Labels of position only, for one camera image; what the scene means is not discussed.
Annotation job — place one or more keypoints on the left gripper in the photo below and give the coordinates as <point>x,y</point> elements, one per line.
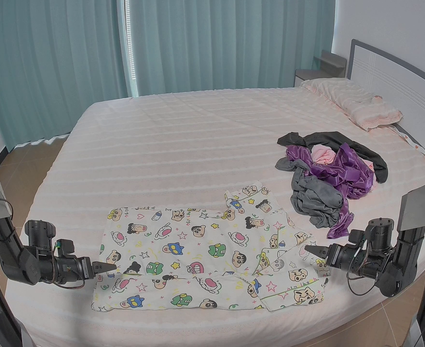
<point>71,269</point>

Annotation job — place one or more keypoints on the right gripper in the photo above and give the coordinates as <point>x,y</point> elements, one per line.
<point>337,257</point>

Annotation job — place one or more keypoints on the white printed pyjama top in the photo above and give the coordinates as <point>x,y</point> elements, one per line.
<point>198,251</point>

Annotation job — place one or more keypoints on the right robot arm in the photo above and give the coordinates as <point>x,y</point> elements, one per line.
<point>397,266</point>

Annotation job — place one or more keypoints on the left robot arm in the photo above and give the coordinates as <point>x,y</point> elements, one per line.
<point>24,262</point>

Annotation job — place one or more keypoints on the pile of clothes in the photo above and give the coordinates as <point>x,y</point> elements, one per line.
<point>321,197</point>

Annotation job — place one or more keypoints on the pale pink pillow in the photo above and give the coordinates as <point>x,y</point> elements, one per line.
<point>353,103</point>

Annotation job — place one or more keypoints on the bed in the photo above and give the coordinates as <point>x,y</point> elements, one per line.
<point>180,139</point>

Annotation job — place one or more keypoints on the grey bedside table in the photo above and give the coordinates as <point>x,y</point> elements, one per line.
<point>315,76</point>

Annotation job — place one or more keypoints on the blue-green curtain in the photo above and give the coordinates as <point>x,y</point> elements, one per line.
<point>234,31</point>
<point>53,56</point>

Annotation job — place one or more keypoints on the window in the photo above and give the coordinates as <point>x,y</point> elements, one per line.
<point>127,31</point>

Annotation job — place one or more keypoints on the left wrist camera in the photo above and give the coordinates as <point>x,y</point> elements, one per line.
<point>65,248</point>

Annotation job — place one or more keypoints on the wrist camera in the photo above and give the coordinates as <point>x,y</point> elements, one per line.
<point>65,248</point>
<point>356,238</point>

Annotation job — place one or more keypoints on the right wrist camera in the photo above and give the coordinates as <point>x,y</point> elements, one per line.
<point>356,238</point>

